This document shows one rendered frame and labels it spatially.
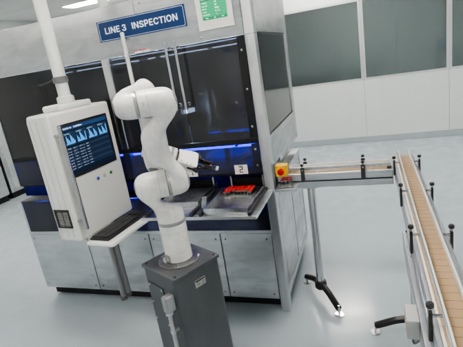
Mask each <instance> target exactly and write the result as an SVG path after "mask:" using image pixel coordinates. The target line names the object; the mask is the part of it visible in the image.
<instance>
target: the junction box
mask: <svg viewBox="0 0 463 347"><path fill-rule="evenodd" d="M404 320H405V326H406V331H407V339H417V340H420V319H419V315H418V309H417V305H416V304H405V305H404Z"/></svg>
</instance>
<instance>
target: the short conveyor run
mask: <svg viewBox="0 0 463 347"><path fill-rule="evenodd" d="M361 157H362V158H361V161H349V162H327V163H316V164H307V162H306V160H307V159H306V158H303V160H304V162H303V164H300V165H289V175H288V176H286V177H288V178H289V177H292V182H299V188H308V187H341V186H358V185H392V184H393V167H392V164H391V162H390V159H383V160H365V158H363V157H364V154H361Z"/></svg>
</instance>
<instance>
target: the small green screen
mask: <svg viewBox="0 0 463 347"><path fill-rule="evenodd" d="M194 2H195V6H196V14H197V19H198V26H199V31H200V32H203V31H207V30H214V29H218V28H225V27H229V26H233V25H235V20H234V11H233V5H232V0H194Z"/></svg>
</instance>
